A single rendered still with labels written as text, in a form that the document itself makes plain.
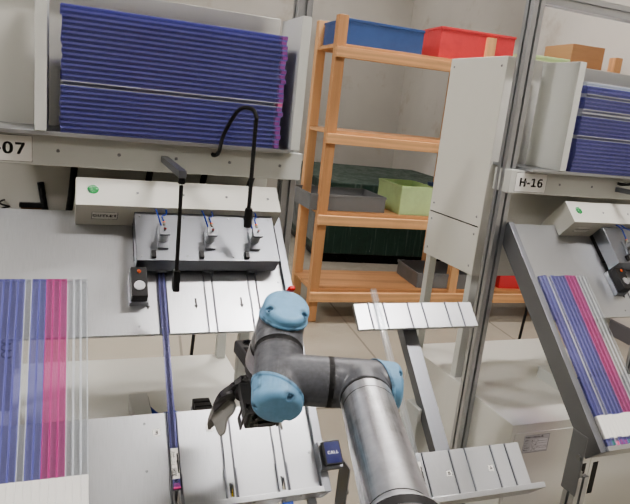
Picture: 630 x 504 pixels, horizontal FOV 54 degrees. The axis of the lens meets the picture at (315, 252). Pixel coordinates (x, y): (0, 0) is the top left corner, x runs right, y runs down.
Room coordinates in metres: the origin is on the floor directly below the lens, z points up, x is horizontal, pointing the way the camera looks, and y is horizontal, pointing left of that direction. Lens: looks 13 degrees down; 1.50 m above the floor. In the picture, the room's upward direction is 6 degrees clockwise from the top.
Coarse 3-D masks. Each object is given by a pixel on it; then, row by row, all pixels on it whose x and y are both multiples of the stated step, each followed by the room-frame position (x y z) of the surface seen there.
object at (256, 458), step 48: (96, 432) 1.11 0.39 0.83; (144, 432) 1.14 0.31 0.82; (192, 432) 1.17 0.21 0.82; (240, 432) 1.20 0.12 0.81; (288, 432) 1.23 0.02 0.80; (96, 480) 1.04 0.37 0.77; (144, 480) 1.07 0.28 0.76; (192, 480) 1.10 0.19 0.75; (240, 480) 1.13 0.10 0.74; (288, 480) 1.16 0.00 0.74
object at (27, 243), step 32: (0, 224) 1.36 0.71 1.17; (32, 224) 1.39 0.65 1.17; (64, 224) 1.42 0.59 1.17; (0, 256) 1.31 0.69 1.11; (32, 256) 1.33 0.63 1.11; (64, 256) 1.36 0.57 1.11; (96, 256) 1.38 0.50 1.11; (128, 256) 1.41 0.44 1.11; (96, 288) 1.33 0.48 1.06; (192, 288) 1.41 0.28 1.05; (224, 288) 1.44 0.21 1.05; (256, 288) 1.47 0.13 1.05; (96, 320) 1.27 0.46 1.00; (128, 320) 1.30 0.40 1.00; (160, 320) 1.32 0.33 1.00; (192, 320) 1.35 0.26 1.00; (224, 320) 1.38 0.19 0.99; (256, 320) 1.40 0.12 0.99
